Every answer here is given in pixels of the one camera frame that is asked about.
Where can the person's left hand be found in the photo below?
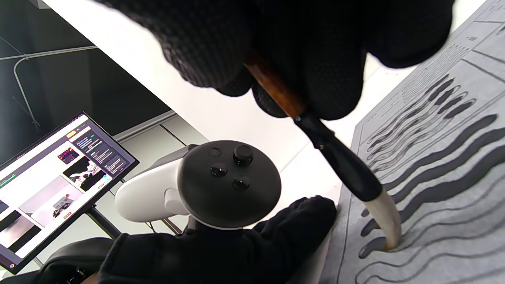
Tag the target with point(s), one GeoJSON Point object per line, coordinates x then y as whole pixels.
{"type": "Point", "coordinates": [221, 256]}

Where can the person's right hand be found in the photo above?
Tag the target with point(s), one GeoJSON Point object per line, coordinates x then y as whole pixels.
{"type": "Point", "coordinates": [315, 35]}

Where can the white and black controller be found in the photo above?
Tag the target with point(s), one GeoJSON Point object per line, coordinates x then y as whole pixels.
{"type": "Point", "coordinates": [225, 185]}

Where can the black monitor stand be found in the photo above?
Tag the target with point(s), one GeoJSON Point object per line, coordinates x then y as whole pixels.
{"type": "Point", "coordinates": [103, 223]}

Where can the black chair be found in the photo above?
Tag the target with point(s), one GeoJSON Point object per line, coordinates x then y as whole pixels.
{"type": "Point", "coordinates": [67, 260]}

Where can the black framed monitor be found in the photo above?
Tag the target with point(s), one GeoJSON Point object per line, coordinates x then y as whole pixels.
{"type": "Point", "coordinates": [55, 185]}

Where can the grey calligraphy practice cloth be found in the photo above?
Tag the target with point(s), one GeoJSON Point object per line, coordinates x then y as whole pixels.
{"type": "Point", "coordinates": [446, 189]}

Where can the grey wall conduit pipe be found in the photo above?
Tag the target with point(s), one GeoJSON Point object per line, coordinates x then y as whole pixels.
{"type": "Point", "coordinates": [23, 71]}

